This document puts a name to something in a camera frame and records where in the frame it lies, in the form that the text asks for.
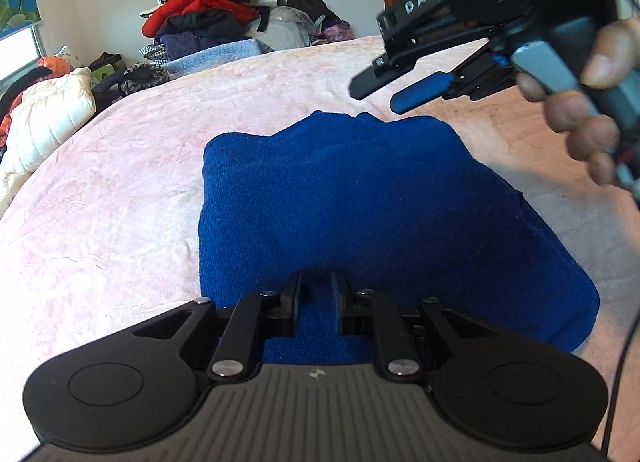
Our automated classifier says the navy jacket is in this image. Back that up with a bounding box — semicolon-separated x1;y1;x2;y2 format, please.
154;10;252;63

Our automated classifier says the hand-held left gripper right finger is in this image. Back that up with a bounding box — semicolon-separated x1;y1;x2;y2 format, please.
330;269;502;384

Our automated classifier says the green and black bag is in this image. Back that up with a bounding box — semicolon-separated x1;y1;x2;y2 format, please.
88;52;127;88

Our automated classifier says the white puffer jacket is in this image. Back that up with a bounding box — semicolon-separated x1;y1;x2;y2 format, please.
0;66;97;217

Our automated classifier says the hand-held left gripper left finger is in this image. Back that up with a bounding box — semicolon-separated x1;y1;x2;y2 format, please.
131;269;304;384

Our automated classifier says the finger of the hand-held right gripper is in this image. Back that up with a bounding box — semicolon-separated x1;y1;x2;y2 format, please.
349;24;496;101
389;36;523;113

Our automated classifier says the red garment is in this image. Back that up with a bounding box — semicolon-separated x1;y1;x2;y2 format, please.
141;0;259;39

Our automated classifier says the black cable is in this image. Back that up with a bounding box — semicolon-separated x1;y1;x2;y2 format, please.
602;329;635;462

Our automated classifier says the purple floral cloth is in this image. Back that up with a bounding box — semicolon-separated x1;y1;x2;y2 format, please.
322;22;356;43

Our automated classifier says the pink blanket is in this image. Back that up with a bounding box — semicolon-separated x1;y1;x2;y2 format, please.
0;34;640;462

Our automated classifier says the dark grey patterned garment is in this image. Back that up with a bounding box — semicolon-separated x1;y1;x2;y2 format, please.
119;64;172;96

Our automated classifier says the window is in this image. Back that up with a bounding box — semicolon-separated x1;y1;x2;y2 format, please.
0;24;49;88

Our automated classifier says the light blue towel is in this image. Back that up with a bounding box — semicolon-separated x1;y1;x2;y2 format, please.
162;38;277;80

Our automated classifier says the orange garment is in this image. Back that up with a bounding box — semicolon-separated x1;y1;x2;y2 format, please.
37;56;77;74

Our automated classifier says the blue cloth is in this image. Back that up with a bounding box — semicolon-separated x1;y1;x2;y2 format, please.
197;110;601;366

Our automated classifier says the person's right hand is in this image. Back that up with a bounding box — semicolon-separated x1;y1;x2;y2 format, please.
517;16;640;187

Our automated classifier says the grey plastic bag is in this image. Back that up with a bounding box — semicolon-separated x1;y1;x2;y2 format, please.
259;5;322;50

